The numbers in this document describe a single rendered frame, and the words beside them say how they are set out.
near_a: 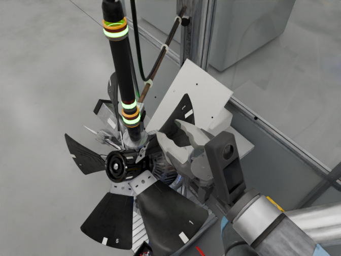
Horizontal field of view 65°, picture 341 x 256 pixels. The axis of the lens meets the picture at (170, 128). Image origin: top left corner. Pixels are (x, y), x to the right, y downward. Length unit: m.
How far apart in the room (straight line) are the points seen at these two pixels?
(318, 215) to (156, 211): 0.53
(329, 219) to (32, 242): 2.09
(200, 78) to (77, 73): 2.38
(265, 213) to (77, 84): 2.91
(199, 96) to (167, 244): 0.57
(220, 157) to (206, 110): 0.69
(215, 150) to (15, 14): 4.49
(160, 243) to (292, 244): 0.57
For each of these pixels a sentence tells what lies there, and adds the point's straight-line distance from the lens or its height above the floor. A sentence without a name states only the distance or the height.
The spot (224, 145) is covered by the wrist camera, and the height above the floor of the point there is 1.76.
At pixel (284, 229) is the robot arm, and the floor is 1.68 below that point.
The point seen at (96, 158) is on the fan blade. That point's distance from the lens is 1.16.
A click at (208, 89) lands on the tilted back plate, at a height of 1.33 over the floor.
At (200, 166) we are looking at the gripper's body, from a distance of 0.48.
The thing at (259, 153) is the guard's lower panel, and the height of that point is 0.78.
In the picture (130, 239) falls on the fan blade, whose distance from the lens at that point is 1.19.
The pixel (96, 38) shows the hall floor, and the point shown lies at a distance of 3.83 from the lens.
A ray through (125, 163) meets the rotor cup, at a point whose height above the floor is 1.26.
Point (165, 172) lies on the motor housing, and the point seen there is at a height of 1.13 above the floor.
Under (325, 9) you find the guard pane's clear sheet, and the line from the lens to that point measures 1.08.
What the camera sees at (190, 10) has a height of 1.53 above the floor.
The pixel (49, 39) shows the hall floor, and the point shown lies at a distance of 4.02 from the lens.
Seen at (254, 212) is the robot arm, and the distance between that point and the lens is 0.45.
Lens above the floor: 2.09
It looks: 52 degrees down
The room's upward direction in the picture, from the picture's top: straight up
